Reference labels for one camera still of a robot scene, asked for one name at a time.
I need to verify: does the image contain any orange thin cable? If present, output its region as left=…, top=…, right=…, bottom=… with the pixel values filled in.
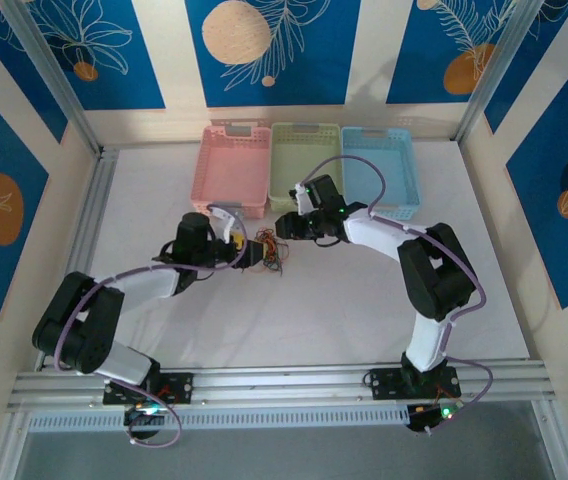
left=256, top=229, right=289, bottom=275

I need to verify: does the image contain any green plastic basket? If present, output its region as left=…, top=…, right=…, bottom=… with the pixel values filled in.
left=267, top=122, right=344, bottom=214

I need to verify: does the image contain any blue plastic basket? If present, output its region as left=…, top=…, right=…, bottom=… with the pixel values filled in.
left=339, top=126, right=423, bottom=221

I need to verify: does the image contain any pink plastic basket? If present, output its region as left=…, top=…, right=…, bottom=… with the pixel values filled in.
left=191, top=124, right=272, bottom=220

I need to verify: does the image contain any white table cloth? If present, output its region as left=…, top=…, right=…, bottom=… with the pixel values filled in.
left=66, top=142, right=533, bottom=374

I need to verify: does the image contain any perforated metal strip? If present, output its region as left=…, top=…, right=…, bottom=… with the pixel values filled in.
left=211, top=116, right=460, bottom=131

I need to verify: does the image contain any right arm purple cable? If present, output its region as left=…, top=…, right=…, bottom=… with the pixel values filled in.
left=301, top=155, right=495, bottom=435

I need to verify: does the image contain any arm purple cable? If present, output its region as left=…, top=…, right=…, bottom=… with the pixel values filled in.
left=52, top=227, right=250, bottom=449
left=301, top=155, right=495, bottom=435

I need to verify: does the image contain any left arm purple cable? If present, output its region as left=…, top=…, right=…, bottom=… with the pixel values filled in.
left=52, top=227, right=250, bottom=449

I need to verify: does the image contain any aluminium side rail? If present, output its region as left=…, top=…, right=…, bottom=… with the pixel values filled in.
left=36, top=147, right=118, bottom=371

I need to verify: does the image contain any aluminium mounting rail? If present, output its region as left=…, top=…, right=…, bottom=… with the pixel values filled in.
left=6, top=358, right=550, bottom=416

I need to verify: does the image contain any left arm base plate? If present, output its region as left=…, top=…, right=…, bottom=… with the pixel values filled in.
left=102, top=372, right=195, bottom=405

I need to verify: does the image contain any grey slotted cable duct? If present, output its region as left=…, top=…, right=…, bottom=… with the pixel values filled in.
left=26, top=405, right=410, bottom=434

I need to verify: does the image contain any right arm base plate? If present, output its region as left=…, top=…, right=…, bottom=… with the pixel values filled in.
left=367, top=367, right=463, bottom=401

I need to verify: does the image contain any aluminium frame post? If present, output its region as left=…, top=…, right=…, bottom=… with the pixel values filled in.
left=456, top=0, right=545, bottom=144
left=1, top=0, right=103, bottom=154

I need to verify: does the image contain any aluminium frame leg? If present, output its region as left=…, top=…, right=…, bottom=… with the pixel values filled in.
left=531, top=399, right=568, bottom=480
left=0, top=412, right=30, bottom=480

